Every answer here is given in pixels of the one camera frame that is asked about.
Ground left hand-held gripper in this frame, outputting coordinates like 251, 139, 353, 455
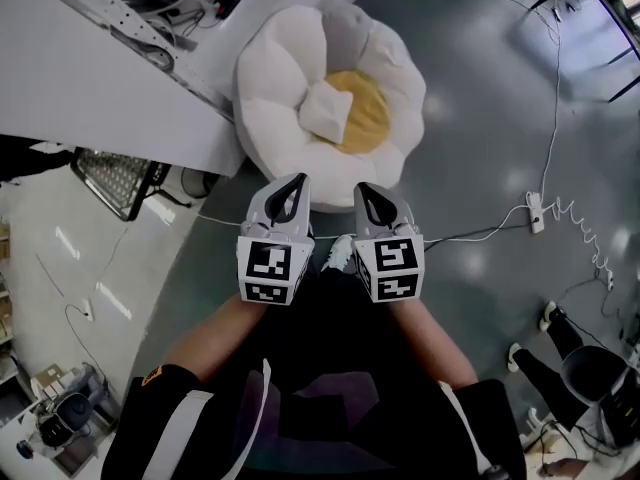
235, 172, 316, 307

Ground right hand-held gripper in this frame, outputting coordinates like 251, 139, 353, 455
352, 182, 425, 304

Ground small white pillow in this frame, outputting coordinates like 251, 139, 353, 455
298, 81, 354, 145

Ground person's left forearm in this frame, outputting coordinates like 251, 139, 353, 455
164, 292, 271, 384

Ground person's right forearm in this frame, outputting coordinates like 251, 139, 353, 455
384, 297, 480, 388

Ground white flower-shaped floor cushion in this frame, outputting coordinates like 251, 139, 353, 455
233, 1, 427, 214

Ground person's black trousers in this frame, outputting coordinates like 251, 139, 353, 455
304, 262, 369, 314

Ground black mesh waste bin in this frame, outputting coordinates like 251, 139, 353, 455
179, 165, 221, 199

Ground black mesh trolley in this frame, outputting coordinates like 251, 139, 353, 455
69, 147, 174, 222

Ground black power strip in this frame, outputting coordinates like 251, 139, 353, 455
214, 0, 246, 20

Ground person's black shirt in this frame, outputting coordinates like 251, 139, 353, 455
102, 307, 527, 480

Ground cardboard boxes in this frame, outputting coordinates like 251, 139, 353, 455
29, 362, 84, 402

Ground black round device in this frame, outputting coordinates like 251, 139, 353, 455
37, 392, 94, 447

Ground black-framed table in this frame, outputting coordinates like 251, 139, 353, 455
529, 0, 640, 104

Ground long white power cable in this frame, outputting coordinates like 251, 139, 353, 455
194, 202, 532, 245

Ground thin grey cable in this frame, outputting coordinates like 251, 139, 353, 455
464, 0, 564, 195

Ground white coiled cable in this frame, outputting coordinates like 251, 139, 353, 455
544, 197, 615, 290

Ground thin black cable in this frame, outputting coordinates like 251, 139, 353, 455
63, 302, 112, 385

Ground perforated white metal rail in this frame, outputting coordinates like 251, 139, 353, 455
24, 0, 201, 72

